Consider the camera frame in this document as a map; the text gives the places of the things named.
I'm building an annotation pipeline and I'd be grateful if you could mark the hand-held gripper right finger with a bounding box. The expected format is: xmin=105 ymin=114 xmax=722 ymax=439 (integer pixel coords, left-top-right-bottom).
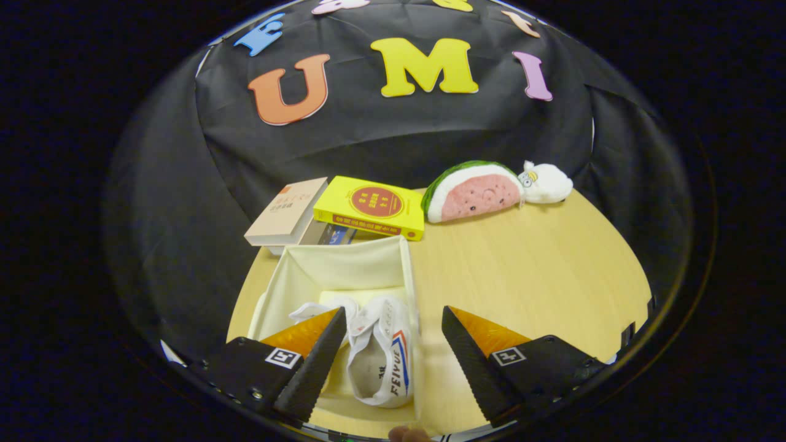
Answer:
xmin=441 ymin=305 xmax=609 ymax=428

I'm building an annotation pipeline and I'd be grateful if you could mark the watermelon slice plush toy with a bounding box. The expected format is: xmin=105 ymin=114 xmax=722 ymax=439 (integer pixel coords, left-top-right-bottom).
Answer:
xmin=421 ymin=160 xmax=523 ymax=224

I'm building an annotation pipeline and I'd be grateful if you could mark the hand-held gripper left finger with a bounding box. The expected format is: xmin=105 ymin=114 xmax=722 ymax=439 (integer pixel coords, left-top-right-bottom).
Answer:
xmin=196 ymin=307 xmax=348 ymax=424

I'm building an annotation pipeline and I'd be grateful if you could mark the white plush toy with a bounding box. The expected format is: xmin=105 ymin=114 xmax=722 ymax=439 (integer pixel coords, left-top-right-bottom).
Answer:
xmin=518 ymin=161 xmax=574 ymax=205

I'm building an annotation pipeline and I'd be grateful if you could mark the beige book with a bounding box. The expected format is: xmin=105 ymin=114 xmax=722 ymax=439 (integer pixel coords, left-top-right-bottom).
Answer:
xmin=244 ymin=177 xmax=329 ymax=247

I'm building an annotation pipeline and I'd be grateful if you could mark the grey book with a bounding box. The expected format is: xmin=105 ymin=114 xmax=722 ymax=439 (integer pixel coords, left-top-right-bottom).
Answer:
xmin=270 ymin=218 xmax=335 ymax=255

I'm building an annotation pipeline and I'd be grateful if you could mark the white canvas shoe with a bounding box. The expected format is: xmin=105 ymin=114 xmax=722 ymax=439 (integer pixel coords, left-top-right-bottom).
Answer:
xmin=346 ymin=297 xmax=414 ymax=409
xmin=289 ymin=297 xmax=360 ymax=344

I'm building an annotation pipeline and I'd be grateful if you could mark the blue book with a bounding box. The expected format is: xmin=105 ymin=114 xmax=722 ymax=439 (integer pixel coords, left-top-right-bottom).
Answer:
xmin=316 ymin=222 xmax=358 ymax=246

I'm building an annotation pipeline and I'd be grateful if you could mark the cream storage box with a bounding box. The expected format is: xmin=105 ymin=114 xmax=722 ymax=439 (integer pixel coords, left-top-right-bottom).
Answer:
xmin=246 ymin=235 xmax=424 ymax=424

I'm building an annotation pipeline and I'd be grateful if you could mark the yellow book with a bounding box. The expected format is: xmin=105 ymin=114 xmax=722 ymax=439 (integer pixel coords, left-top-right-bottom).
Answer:
xmin=313 ymin=176 xmax=426 ymax=241

